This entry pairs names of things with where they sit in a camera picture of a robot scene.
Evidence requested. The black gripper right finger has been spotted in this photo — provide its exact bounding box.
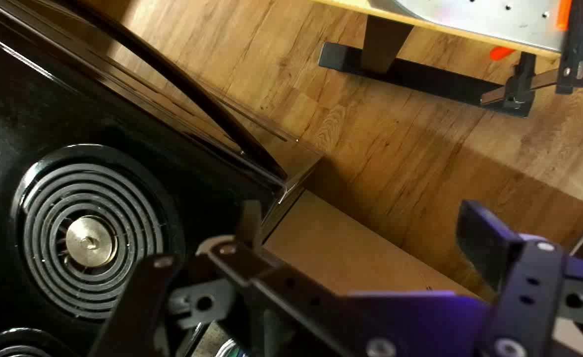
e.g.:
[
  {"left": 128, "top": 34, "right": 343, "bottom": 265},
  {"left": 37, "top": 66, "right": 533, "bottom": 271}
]
[{"left": 456, "top": 199, "right": 569, "bottom": 357}]

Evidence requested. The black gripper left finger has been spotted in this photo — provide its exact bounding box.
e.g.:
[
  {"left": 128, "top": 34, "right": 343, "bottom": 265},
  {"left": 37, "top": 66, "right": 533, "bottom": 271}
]
[{"left": 196, "top": 197, "right": 398, "bottom": 357}]

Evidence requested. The black metal table foot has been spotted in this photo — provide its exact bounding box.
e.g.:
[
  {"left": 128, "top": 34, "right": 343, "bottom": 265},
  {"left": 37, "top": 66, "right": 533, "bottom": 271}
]
[{"left": 317, "top": 17, "right": 537, "bottom": 120}]

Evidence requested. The large black coil burner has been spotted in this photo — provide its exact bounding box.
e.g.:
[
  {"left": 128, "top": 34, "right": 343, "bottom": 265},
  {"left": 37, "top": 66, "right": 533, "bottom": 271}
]
[{"left": 9, "top": 144, "right": 188, "bottom": 326}]

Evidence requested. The wooden table with metal plate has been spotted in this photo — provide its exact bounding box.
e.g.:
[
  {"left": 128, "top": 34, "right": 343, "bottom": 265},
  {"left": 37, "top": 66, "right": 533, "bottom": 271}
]
[{"left": 313, "top": 0, "right": 583, "bottom": 74}]

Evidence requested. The black electric stove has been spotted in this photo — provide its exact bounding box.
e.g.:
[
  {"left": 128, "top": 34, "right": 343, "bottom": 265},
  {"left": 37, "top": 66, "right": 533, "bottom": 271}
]
[{"left": 0, "top": 0, "right": 327, "bottom": 357}]

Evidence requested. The black clamp with orange handle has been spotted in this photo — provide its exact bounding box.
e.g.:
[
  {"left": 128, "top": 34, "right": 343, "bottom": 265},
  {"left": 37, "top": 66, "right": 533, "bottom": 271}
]
[
  {"left": 555, "top": 0, "right": 583, "bottom": 96},
  {"left": 477, "top": 46, "right": 539, "bottom": 120}
]

